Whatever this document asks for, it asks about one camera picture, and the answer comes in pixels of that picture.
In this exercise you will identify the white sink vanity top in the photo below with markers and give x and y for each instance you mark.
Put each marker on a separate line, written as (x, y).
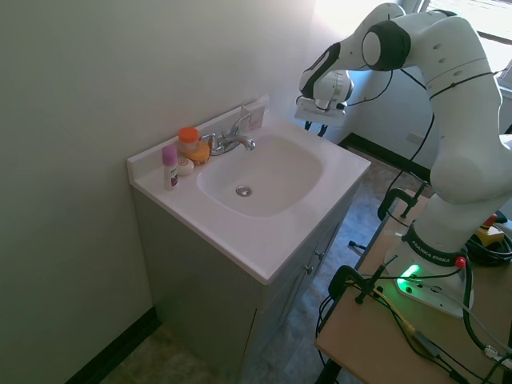
(280, 244)

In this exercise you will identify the metal cabinet knob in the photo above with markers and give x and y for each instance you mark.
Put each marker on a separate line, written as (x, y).
(308, 269)
(319, 254)

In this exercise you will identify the pink-capped deodorant stick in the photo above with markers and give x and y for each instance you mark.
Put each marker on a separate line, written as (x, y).
(169, 168)

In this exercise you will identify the grey vanity cabinet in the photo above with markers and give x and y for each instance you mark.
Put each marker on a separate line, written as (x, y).
(208, 288)

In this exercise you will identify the red round knob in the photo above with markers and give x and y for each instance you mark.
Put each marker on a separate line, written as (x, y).
(460, 262)

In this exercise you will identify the orange-lidded clear jar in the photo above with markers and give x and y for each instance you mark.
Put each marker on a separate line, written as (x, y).
(188, 138)

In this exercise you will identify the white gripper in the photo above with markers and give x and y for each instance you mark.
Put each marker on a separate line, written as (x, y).
(318, 112)

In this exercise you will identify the metal sink drain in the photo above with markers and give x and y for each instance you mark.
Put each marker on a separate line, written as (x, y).
(244, 190)

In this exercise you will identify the white wall outlet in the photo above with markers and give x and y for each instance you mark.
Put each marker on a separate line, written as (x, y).
(414, 138)

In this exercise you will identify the black metal table clamp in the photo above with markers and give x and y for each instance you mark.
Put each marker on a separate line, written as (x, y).
(340, 276)
(404, 196)

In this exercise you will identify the yellow emergency stop button box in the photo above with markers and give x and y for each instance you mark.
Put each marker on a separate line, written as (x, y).
(494, 232)

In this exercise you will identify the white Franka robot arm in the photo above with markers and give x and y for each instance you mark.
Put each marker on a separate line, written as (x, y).
(460, 140)

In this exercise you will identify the black baseboard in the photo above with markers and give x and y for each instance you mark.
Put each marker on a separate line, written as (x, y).
(116, 344)
(380, 154)

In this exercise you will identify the small white jar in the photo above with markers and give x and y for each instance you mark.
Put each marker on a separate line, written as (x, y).
(185, 167)

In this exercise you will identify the light wooden table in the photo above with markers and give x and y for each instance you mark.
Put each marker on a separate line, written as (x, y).
(368, 344)

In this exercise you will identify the white cardboard box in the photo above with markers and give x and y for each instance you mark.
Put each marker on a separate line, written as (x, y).
(256, 114)

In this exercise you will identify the small orange jar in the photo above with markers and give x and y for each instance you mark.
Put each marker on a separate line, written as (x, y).
(200, 154)

